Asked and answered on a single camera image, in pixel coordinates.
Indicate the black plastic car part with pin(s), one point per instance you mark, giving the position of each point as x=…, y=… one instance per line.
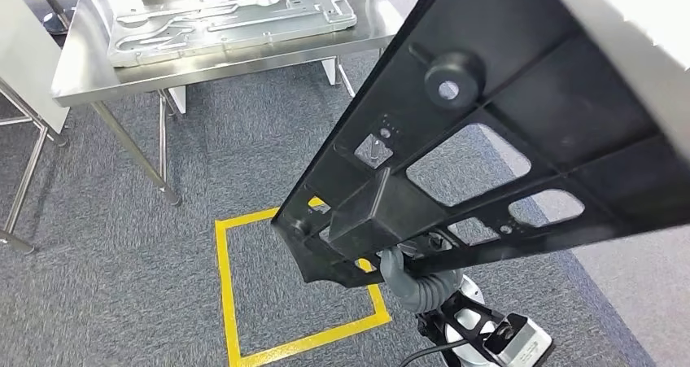
x=566, y=84

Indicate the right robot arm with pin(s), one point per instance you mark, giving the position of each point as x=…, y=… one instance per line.
x=431, y=294

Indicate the stainless steel workbench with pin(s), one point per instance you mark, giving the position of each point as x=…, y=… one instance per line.
x=75, y=73

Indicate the metal fixture plate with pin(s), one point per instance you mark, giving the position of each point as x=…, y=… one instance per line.
x=242, y=25

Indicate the steel side table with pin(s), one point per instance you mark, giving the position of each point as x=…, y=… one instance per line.
x=26, y=178

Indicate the white cabinet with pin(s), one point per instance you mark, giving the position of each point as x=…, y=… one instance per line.
x=27, y=41

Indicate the white booth panel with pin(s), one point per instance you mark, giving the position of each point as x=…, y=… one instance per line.
x=663, y=3

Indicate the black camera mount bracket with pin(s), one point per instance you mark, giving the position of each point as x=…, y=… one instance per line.
x=436, y=321

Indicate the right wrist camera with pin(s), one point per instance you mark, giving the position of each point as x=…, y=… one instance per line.
x=523, y=343

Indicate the chrome stanchion post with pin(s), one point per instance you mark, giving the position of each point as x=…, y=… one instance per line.
x=56, y=24

